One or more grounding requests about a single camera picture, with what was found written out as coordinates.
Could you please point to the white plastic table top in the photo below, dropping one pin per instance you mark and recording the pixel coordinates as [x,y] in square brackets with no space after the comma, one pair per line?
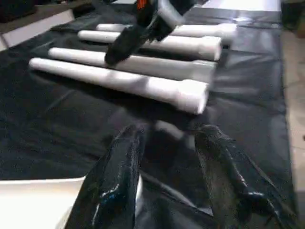
[33,205]

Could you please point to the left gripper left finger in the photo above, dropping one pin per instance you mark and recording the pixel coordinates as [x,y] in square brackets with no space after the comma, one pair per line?
[114,186]

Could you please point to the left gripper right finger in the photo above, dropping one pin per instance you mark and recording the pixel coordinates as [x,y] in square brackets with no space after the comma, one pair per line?
[233,195]

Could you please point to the black table mat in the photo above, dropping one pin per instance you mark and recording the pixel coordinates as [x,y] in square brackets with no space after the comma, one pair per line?
[57,124]

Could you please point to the white plastic table leg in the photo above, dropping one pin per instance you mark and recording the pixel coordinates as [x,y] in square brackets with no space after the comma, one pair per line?
[205,31]
[162,67]
[190,46]
[124,82]

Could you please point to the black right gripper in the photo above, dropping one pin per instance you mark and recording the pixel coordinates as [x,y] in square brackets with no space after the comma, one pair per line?
[167,16]

